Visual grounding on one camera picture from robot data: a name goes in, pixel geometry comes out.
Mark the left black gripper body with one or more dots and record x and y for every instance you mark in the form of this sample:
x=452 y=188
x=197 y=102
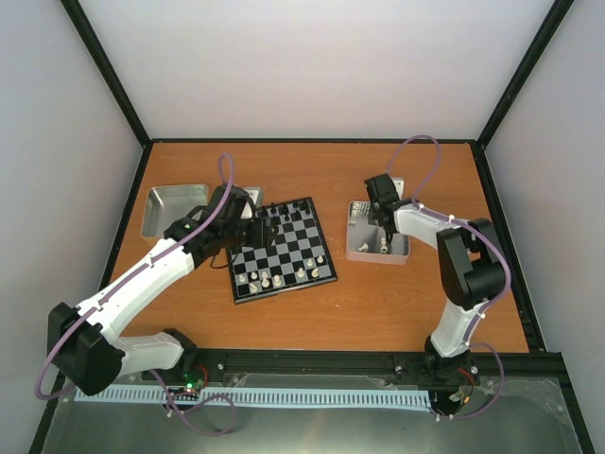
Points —
x=262 y=238

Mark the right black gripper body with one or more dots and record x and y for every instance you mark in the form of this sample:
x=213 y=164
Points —
x=371 y=217

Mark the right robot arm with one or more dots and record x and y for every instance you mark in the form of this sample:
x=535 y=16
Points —
x=474 y=271

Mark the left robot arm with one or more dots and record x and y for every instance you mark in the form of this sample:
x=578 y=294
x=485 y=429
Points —
x=85 y=342

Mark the pink tin with white pieces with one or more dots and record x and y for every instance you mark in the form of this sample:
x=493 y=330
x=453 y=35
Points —
x=367 y=242

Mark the black chess piece set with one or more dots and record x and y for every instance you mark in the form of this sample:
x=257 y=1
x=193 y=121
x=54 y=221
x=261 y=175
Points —
x=289 y=211

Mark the black and silver chessboard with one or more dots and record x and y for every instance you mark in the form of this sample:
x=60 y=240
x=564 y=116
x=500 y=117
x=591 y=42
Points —
x=295 y=243

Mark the empty silver metal tin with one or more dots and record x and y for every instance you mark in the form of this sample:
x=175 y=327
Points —
x=167 y=203

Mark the light blue cable duct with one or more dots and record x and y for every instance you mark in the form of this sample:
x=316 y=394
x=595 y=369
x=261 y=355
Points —
x=268 y=398

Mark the black frame post right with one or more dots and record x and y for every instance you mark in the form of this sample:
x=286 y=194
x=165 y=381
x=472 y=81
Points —
x=539 y=43

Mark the black frame post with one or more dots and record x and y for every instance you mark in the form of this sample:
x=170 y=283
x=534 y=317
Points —
x=539 y=43
x=89 y=38

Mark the black frame post left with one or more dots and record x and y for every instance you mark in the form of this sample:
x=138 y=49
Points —
x=89 y=38

